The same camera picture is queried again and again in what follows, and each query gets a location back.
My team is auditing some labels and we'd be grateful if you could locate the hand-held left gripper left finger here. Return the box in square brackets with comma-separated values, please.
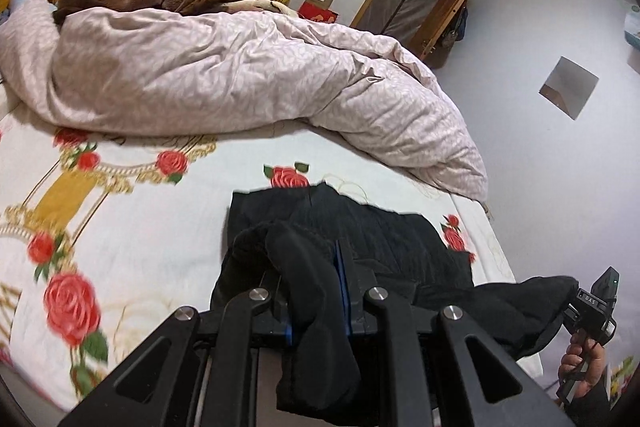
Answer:
[57, 271, 297, 427]

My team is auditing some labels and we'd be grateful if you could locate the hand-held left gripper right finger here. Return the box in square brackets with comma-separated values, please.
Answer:
[333, 242, 576, 427]

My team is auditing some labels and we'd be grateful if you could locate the black puffer jacket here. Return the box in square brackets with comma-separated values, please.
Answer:
[210, 184, 581, 423]

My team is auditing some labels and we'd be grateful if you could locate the person's right forearm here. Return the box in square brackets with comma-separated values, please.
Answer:
[565, 382, 617, 427]

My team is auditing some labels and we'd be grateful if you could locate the person's right hand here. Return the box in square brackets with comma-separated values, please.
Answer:
[557, 332, 608, 389]

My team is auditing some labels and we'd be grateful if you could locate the colourful printed cloth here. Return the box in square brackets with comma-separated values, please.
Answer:
[607, 357, 637, 404]

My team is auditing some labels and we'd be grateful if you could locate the white rose printed bed sheet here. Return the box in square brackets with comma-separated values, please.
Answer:
[0, 97, 543, 413]

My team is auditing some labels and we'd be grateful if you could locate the pink patterned duvet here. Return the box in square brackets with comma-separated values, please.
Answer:
[0, 0, 488, 202]

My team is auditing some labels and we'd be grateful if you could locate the red box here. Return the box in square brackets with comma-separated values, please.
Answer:
[298, 3, 337, 24]

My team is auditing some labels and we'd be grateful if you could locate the white teal box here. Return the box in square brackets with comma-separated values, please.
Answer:
[622, 4, 640, 75]

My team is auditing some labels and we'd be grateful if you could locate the hanging dark bag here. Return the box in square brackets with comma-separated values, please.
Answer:
[440, 4, 471, 52]

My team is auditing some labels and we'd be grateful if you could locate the square wall mirror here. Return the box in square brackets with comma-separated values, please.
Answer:
[539, 56, 600, 122]

